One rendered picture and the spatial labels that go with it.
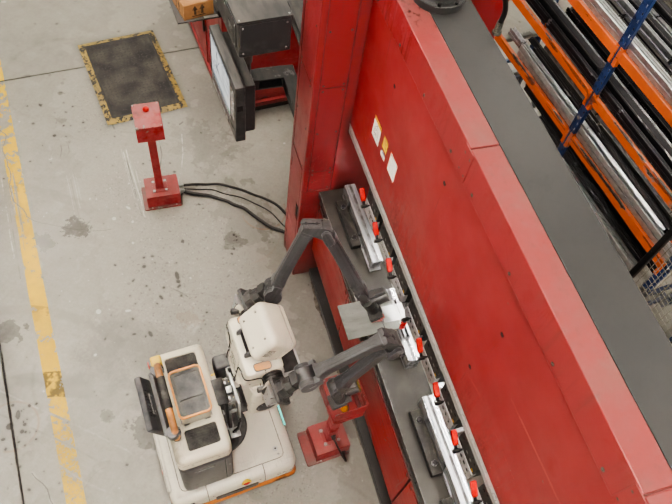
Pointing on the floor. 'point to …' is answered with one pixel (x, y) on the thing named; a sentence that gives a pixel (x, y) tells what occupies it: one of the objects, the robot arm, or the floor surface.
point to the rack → (600, 109)
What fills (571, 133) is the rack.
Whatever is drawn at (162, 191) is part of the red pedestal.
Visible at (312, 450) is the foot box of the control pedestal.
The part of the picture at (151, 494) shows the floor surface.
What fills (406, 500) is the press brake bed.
